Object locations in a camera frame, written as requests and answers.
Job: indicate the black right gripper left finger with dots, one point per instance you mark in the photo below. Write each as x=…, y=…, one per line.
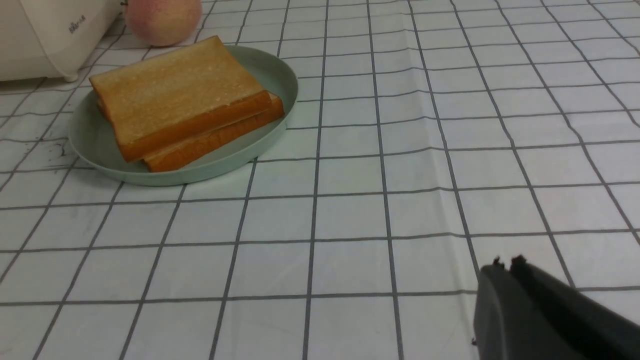
x=509, y=325

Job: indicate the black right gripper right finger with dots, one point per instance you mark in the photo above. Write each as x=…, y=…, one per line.
x=589, y=328

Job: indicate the toast slice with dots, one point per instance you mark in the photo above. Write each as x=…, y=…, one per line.
x=206, y=66
x=220, y=137

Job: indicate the cream white two-slot toaster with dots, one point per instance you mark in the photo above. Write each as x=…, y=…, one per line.
x=51, y=38

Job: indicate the light green plate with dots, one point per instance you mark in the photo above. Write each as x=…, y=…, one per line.
x=92, y=138

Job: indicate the pink peach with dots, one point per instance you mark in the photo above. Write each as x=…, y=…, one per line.
x=162, y=23

